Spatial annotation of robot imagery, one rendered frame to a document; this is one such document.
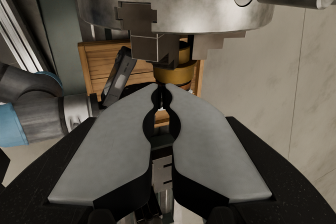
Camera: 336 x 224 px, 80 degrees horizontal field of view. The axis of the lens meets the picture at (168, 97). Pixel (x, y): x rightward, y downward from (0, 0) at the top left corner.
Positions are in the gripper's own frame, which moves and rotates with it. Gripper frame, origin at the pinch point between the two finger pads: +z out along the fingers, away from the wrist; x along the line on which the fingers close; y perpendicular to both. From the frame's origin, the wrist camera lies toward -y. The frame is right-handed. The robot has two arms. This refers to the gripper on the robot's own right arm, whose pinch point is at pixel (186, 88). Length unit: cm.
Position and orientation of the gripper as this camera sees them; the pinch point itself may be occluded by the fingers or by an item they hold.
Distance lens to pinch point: 44.8
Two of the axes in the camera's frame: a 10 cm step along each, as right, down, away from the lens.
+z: 9.3, -1.5, 3.2
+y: -0.3, 8.7, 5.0
